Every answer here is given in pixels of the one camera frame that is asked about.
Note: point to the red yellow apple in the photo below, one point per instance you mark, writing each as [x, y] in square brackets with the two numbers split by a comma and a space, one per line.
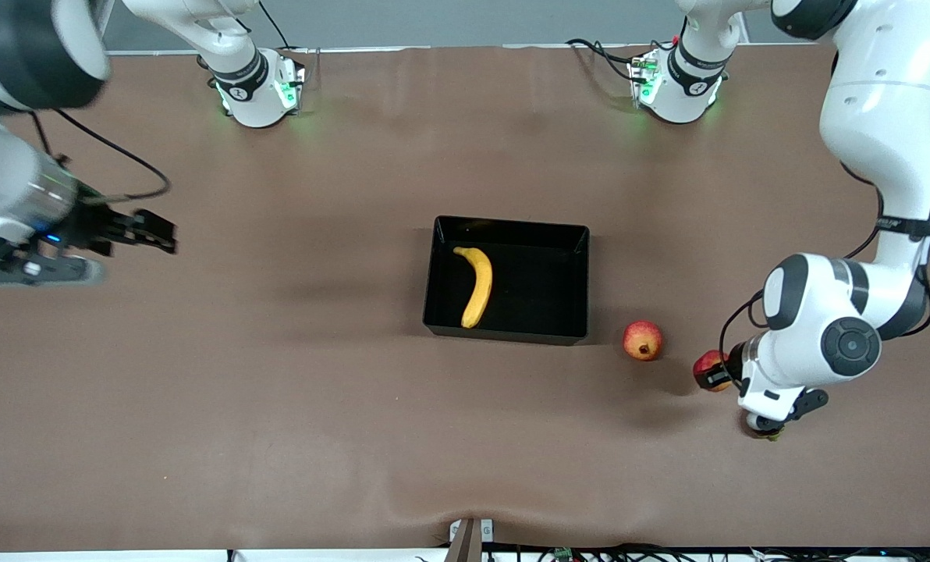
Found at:
[707, 362]

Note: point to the dark purple mangosteen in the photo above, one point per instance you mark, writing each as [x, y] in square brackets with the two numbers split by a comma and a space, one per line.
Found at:
[748, 425]

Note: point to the yellow banana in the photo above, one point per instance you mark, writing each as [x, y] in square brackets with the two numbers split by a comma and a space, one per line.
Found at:
[480, 285]

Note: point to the red yellow pomegranate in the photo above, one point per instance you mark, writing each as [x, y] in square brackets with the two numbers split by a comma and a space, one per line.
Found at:
[641, 340]

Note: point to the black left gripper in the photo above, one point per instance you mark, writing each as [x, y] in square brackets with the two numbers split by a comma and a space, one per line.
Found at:
[735, 362]

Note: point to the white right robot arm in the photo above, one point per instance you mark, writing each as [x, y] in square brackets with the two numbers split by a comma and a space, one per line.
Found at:
[5, 179]

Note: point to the black rectangular plastic box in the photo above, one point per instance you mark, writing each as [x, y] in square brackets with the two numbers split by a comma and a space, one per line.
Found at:
[535, 312]

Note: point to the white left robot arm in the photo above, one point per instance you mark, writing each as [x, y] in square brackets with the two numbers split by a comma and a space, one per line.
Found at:
[878, 101]

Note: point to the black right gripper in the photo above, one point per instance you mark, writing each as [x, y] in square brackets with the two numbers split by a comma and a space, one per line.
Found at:
[93, 226]

